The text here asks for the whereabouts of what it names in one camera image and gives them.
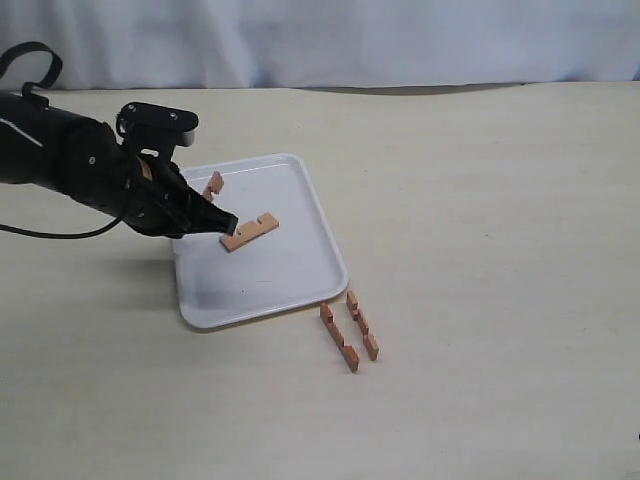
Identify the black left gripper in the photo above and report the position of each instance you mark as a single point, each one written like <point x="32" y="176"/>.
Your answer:
<point x="146" y="189"/>

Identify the wooden notched piece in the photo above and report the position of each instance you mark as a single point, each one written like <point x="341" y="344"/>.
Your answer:
<point x="357" y="315"/>
<point x="347" y="351"/>
<point x="213" y="187"/>
<point x="250" y="231"/>

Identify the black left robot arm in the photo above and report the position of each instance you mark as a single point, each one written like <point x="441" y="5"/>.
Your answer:
<point x="56" y="149"/>

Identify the white plastic tray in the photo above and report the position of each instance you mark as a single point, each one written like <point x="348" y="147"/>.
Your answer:
<point x="296" y="265"/>

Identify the white backdrop curtain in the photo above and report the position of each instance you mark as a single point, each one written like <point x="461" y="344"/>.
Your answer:
<point x="259" y="44"/>

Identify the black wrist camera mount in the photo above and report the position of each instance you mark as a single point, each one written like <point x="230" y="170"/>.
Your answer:
<point x="156" y="128"/>

